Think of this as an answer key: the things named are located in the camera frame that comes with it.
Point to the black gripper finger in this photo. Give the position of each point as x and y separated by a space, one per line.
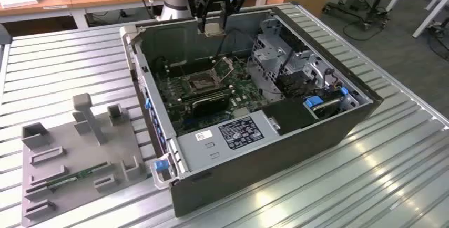
224 18
202 23

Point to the silver CPU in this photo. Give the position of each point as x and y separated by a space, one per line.
214 30

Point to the CPU socket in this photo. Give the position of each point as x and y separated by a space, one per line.
203 83

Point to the metal drive cage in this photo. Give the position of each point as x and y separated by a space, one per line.
270 54

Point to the green motherboard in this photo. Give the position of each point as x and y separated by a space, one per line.
242 94

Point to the black graphics card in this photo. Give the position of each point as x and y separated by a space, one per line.
210 105

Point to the blue card retainer clip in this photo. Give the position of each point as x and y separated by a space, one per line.
147 104

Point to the small silver heatsink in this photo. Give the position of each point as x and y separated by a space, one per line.
240 112

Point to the hard disk in blue carrier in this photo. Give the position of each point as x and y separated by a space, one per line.
313 102

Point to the black plastic shroud box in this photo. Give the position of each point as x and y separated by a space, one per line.
287 117

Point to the small blue clip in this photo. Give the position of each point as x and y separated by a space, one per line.
343 91

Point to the grey power supply unit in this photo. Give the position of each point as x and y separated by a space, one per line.
210 146

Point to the black open PC case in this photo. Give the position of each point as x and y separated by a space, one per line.
263 175

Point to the grey parts rack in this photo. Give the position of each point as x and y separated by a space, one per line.
80 159

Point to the green RAM stick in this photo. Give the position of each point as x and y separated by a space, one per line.
67 180

